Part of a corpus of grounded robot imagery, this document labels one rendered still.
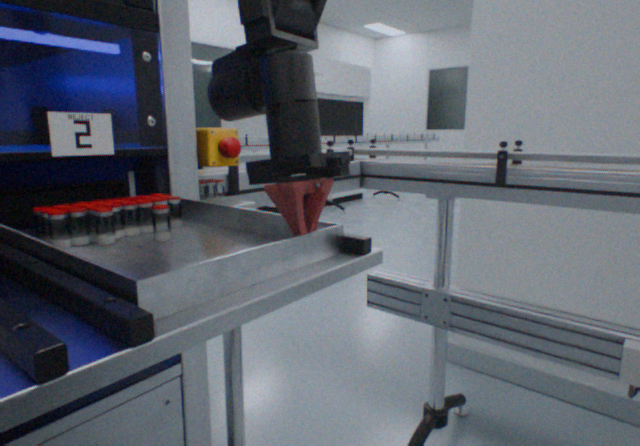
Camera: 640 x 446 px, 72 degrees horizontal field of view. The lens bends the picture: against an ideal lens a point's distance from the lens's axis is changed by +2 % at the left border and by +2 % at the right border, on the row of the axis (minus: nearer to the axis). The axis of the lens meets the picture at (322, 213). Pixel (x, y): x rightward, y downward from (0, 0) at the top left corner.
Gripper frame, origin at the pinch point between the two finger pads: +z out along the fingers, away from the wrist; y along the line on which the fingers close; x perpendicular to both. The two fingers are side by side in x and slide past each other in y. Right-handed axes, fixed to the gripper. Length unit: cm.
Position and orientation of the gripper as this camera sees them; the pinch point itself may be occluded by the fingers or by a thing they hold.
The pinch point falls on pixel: (305, 238)
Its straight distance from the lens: 48.6
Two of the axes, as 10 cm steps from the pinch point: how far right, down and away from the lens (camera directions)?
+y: -7.7, 0.2, 6.3
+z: 1.0, 9.9, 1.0
